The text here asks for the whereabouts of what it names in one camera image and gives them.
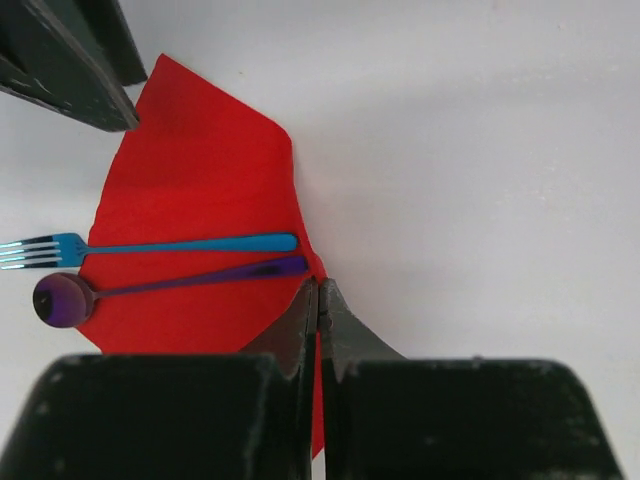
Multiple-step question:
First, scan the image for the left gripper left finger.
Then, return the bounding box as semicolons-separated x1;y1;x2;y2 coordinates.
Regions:
1;279;319;479

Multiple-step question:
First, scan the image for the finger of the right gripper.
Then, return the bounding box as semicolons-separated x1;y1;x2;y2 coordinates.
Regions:
1;0;139;132
82;0;147;86

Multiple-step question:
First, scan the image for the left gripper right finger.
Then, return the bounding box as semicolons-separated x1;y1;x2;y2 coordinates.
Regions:
319;279;623;479

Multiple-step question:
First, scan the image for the purple metal spoon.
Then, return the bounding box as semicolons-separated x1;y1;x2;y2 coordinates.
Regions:
32;255;309;329

